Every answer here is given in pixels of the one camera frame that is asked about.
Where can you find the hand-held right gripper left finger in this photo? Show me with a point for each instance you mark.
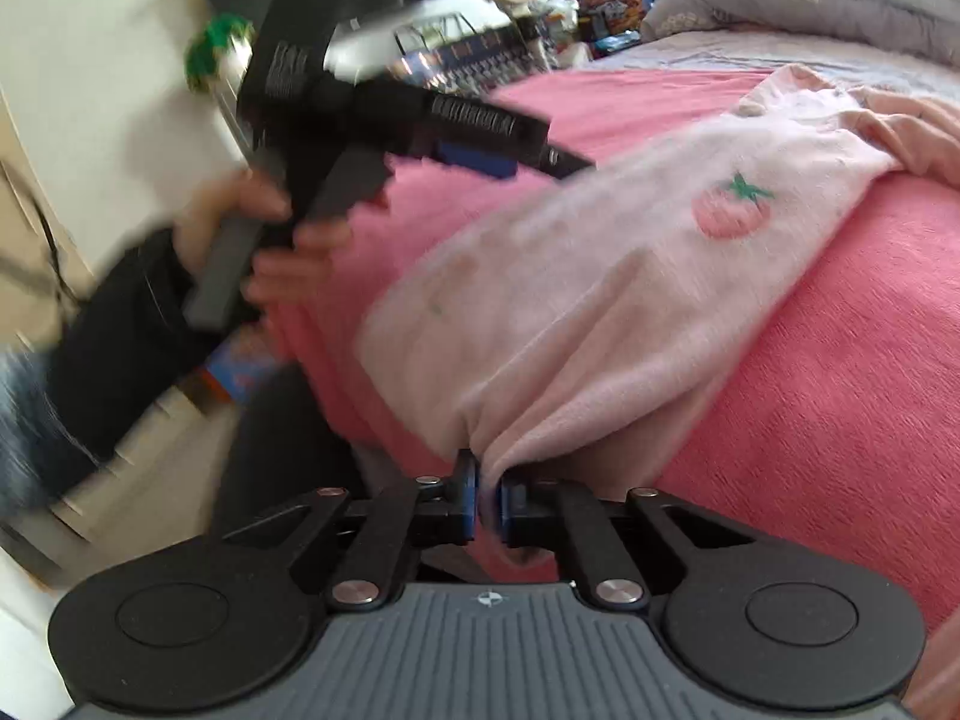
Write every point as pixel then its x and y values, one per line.
pixel 466 510

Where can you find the person's left forearm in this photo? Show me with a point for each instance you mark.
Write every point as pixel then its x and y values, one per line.
pixel 127 345

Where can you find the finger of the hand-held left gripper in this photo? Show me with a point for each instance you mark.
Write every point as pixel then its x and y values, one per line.
pixel 480 159

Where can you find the grey floral duvet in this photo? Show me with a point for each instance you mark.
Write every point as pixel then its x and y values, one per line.
pixel 810 0

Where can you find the person's left hand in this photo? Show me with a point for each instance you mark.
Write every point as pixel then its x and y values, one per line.
pixel 217 199

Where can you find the strawberry print pink pants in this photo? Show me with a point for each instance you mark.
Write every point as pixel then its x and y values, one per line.
pixel 600 277

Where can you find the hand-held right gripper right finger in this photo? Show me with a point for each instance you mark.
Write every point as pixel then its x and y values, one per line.
pixel 508 510

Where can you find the patterned storage box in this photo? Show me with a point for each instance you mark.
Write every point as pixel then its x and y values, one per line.
pixel 480 56

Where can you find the person's leg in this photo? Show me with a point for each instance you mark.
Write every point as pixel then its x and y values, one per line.
pixel 285 457

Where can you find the tiled vase with green plant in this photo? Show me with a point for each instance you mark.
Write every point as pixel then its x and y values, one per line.
pixel 217 45

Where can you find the colourful toy box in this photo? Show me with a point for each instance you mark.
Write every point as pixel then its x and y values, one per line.
pixel 615 7

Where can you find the coral pink towel blanket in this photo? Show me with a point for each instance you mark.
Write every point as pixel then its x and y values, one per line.
pixel 825 390

